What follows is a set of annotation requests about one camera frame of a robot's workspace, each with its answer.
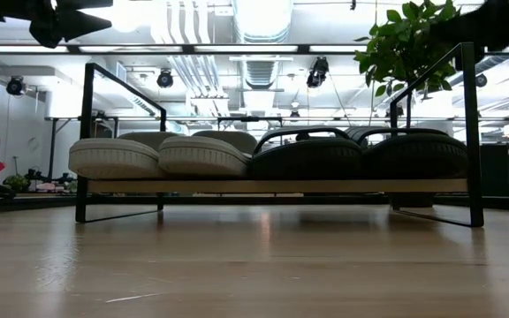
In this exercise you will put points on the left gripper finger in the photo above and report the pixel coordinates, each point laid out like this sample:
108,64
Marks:
82,3
80,24

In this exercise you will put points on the black ceiling spotlight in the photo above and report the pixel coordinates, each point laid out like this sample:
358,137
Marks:
164,79
483,81
317,73
15,86

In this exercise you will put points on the black rubber slide sandal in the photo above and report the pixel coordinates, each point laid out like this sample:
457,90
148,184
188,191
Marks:
413,159
307,161

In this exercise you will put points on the black aluminium rig frame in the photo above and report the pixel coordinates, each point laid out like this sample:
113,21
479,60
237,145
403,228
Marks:
38,204

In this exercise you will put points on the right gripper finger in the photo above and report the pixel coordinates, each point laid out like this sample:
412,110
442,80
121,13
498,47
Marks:
458,28

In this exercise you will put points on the grey rubber slide sandal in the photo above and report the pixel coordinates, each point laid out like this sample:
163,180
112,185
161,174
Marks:
201,159
113,159

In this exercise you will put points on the black metal wooden shoe shelf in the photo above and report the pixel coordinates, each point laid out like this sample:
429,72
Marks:
237,186

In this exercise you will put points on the black ceiling light track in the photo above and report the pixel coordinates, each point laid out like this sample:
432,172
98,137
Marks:
188,49

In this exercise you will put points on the black partition wall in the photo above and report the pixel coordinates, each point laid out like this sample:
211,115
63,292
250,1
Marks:
497,168

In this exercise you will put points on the silver ventilation duct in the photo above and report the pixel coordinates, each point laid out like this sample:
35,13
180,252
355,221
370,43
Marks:
261,17

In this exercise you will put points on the small green background plant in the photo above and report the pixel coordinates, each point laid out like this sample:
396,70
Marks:
16,182

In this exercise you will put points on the green potted plant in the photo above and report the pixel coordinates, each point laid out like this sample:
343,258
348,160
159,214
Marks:
407,44

